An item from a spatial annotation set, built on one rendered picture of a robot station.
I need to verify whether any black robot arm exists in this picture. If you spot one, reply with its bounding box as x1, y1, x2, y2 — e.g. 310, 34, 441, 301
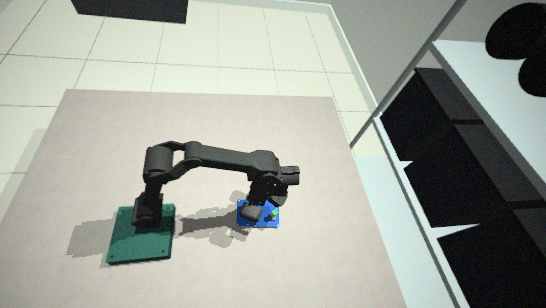
131, 141, 300, 229

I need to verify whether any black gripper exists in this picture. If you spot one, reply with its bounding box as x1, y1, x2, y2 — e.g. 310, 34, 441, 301
239, 183, 270, 223

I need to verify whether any blue circuit board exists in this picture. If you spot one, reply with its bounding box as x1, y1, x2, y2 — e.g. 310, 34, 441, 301
236, 199, 279, 227

